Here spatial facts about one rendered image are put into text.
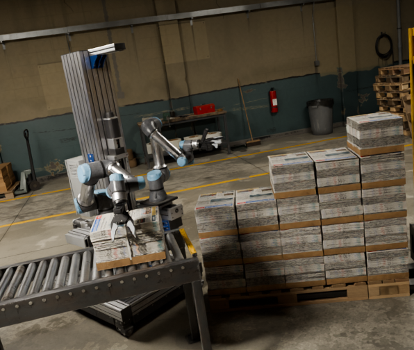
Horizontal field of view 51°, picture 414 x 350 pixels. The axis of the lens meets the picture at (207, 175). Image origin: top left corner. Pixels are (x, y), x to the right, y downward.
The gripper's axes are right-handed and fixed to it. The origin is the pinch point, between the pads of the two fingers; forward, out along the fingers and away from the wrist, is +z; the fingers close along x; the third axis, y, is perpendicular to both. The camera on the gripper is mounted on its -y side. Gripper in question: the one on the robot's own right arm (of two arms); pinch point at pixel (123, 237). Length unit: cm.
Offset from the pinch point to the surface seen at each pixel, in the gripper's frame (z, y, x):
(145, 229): -4.1, 8.4, -10.7
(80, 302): 27.1, 9.7, 27.5
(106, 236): -4.0, 8.3, 10.1
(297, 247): 13, 87, -109
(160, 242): 3.1, 13.4, -17.5
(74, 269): 8.0, 26.4, 32.9
